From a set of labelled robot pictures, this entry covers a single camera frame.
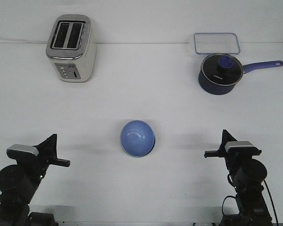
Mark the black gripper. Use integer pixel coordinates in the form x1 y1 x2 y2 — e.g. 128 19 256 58
16 134 70 185
204 129 261 174

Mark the green bowl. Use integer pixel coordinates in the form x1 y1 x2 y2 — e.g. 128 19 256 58
146 139 156 155

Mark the blue bowl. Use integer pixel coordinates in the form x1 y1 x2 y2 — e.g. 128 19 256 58
120 120 155 158

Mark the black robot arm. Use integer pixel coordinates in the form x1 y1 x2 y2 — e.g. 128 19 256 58
0 134 70 226
204 129 272 226

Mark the glass pot lid blue knob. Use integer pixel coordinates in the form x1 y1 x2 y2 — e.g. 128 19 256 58
201 53 243 86

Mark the silver cream two-slot toaster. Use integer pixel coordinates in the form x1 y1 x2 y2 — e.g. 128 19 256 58
46 14 97 82

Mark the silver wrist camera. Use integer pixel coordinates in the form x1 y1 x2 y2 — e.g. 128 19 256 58
6 144 39 160
225 141 254 153

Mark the blue saucepan with handle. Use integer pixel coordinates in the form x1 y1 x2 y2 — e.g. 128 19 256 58
199 60 283 95

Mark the white toaster power cord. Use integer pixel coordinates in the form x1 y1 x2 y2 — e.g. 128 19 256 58
0 35 49 44

